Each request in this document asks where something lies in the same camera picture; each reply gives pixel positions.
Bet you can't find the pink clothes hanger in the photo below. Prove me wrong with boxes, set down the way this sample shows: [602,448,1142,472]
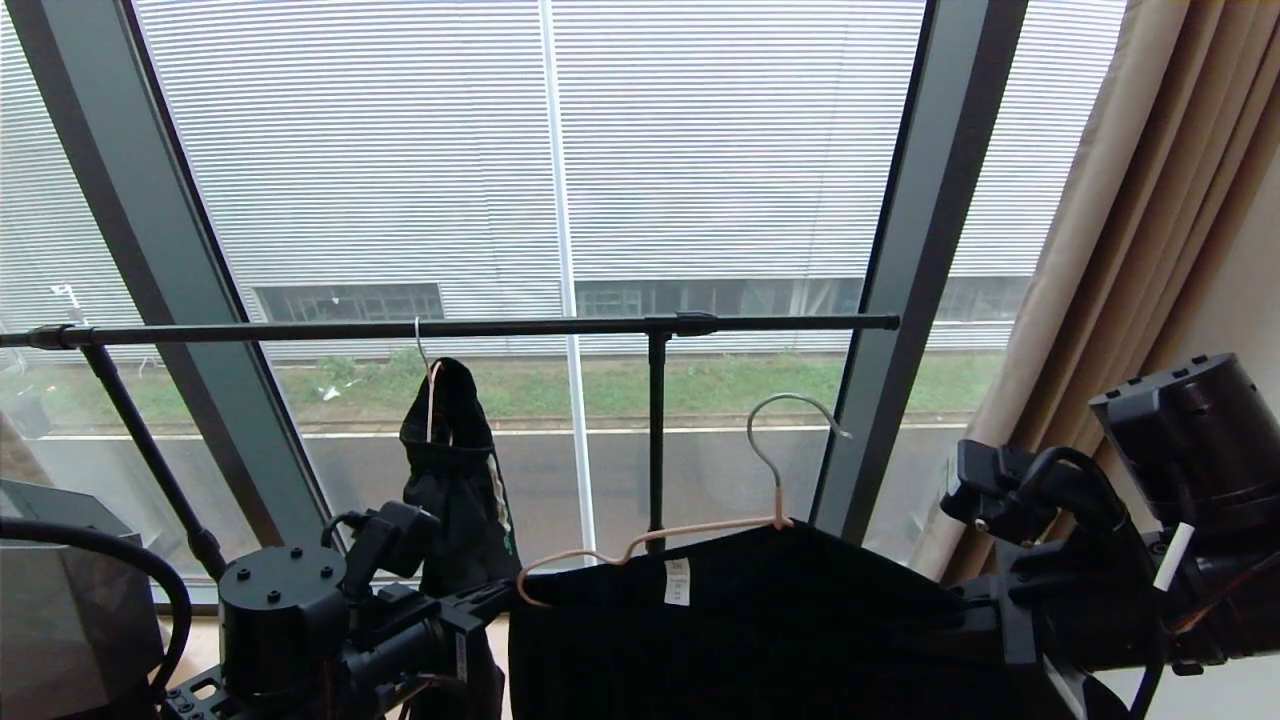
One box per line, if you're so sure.
[414,317,446,444]
[516,392,854,609]

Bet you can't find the black garment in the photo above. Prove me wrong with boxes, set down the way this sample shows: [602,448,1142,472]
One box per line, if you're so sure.
[399,356,524,720]
[507,520,1131,720]

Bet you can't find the beige curtain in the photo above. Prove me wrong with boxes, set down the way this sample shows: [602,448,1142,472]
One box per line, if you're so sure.
[908,0,1280,587]

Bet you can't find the window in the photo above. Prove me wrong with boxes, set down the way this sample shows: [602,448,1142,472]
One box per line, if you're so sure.
[0,0,1129,607]

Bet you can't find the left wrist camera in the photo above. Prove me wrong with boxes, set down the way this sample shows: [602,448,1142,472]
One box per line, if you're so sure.
[340,500,442,603]

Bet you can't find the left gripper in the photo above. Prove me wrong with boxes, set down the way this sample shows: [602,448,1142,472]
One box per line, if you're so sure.
[347,592,494,704]

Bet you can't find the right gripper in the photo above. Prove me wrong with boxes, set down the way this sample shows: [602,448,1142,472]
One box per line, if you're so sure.
[985,558,1163,669]

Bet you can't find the black clothes rack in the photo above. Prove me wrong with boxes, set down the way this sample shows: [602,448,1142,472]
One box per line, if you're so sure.
[0,312,902,583]

